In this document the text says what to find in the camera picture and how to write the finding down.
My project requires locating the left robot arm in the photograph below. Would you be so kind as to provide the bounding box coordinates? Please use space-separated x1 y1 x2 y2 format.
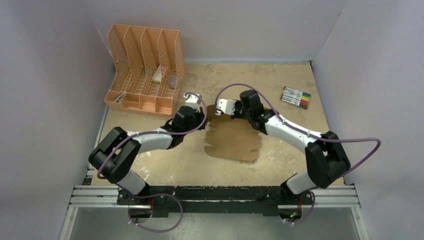
88 105 207 205

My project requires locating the aluminium rail frame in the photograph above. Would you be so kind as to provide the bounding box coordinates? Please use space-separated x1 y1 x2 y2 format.
59 185 369 240

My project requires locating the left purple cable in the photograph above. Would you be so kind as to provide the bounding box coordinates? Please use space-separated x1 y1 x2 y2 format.
96 92 209 233

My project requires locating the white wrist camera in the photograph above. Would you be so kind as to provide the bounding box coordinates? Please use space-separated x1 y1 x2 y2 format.
215 98 237 116
183 93 203 113

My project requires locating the small grey object in organizer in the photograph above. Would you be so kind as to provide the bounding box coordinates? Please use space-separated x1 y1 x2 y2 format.
168 75 177 90

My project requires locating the purple cable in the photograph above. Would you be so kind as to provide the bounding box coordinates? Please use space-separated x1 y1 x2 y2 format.
96 92 209 233
214 82 382 226

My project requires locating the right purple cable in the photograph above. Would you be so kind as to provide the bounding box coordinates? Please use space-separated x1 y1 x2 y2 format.
214 82 382 226

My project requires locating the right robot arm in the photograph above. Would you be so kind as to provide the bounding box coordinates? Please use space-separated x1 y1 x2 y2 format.
217 90 351 204

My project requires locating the white card in organizer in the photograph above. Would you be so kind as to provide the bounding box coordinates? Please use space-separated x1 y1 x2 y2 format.
151 65 163 85

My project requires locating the brown cardboard box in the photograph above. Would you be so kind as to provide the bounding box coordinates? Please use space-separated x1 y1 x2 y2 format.
204 105 262 163

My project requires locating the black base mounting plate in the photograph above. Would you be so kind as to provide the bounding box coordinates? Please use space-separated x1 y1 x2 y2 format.
117 185 313 219

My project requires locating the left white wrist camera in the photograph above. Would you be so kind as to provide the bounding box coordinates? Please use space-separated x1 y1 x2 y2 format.
183 93 203 113

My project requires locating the pack of coloured markers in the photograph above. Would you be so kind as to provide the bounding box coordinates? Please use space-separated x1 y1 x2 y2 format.
280 86 311 109

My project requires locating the orange plastic file organizer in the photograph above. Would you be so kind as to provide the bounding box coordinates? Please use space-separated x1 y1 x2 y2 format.
104 24 185 118

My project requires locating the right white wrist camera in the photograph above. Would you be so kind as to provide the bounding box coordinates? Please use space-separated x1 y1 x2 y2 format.
215 98 237 116

